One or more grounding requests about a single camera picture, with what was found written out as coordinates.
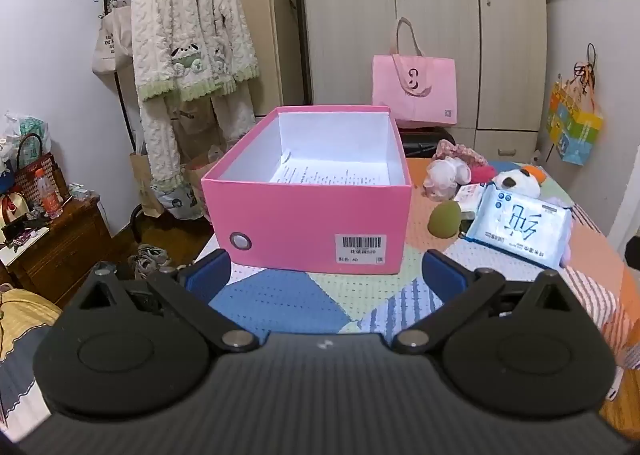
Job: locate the white panda plush toy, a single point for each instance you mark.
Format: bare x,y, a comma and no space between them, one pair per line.
515,182

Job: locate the white plastic bag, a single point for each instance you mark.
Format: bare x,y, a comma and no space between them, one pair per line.
30,127

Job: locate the yellow blanket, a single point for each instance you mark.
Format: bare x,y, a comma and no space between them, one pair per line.
20,320

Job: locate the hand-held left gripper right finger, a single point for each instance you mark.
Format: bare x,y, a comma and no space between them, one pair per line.
445,280

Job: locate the green makeup sponge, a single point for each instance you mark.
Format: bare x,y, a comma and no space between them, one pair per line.
445,220

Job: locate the printed paper sheet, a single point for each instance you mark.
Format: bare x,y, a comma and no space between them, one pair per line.
335,172

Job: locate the wooden nightstand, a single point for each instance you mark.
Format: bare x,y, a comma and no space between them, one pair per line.
65,245

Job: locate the colourful gift bag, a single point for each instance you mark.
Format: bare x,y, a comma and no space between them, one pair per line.
575,125

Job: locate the brown paper bag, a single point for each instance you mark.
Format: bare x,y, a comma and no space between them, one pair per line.
145,185
197,185

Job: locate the pink tote bag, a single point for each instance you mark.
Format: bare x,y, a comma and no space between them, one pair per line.
415,85

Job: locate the tall beige cabinet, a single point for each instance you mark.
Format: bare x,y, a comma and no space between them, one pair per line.
280,10

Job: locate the beige wardrobe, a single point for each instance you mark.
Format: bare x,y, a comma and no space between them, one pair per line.
440,10

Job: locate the pink floral scrunchie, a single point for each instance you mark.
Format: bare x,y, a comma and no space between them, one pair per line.
460,151

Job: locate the patchwork tablecloth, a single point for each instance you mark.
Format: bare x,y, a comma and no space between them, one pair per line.
310,295

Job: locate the magenta cloth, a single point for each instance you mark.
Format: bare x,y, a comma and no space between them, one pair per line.
482,174

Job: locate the pink storage box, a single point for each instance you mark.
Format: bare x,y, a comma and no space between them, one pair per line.
280,220

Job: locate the woven basket bag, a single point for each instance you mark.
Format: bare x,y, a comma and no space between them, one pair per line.
27,180

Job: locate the grey sneakers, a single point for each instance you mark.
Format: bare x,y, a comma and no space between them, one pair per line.
150,255

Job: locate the cream fleece pants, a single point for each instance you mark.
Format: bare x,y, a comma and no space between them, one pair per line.
160,150

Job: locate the small white box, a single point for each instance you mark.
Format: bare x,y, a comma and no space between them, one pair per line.
467,197

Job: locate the black suitcase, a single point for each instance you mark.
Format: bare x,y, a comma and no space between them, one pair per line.
425,142

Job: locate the black clothes rack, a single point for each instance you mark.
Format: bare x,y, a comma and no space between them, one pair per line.
129,120

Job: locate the cream fleece cardigan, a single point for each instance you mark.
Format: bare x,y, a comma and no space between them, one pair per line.
170,20

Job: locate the orange drink bottle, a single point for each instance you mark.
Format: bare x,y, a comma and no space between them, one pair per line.
47,195

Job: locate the blue white tissue packet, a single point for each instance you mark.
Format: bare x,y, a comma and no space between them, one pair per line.
520,225

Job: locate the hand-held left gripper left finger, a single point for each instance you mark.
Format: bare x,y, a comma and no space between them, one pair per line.
210,277

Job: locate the canvas tote bag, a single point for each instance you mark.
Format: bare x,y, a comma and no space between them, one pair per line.
107,45

